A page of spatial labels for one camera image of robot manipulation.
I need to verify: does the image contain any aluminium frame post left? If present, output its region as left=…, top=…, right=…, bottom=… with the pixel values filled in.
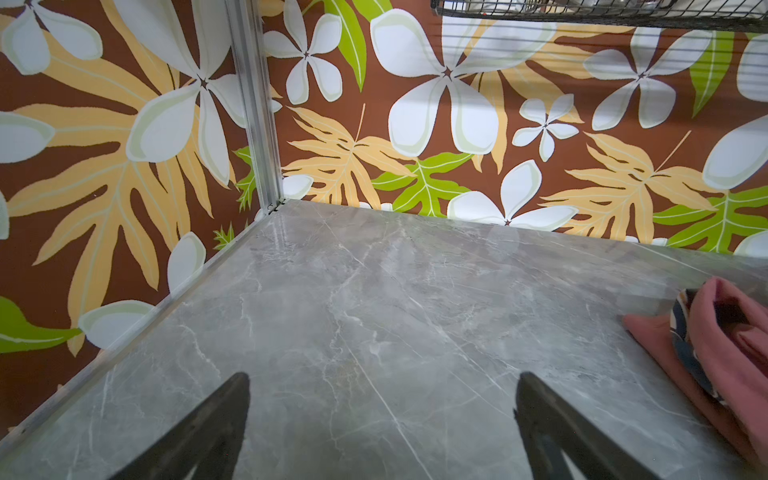
left=225, top=0, right=284, bottom=215

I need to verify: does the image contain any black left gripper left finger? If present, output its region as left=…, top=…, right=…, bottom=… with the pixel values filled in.
left=112, top=372, right=250, bottom=479

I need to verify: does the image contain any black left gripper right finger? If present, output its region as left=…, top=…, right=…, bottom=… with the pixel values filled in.
left=515, top=372, right=657, bottom=480

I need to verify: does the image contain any pink hoodie with blue print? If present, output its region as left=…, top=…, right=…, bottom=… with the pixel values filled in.
left=623, top=277, right=767, bottom=467

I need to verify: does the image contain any black wire basket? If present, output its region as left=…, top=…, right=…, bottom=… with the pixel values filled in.
left=430, top=0, right=767, bottom=33

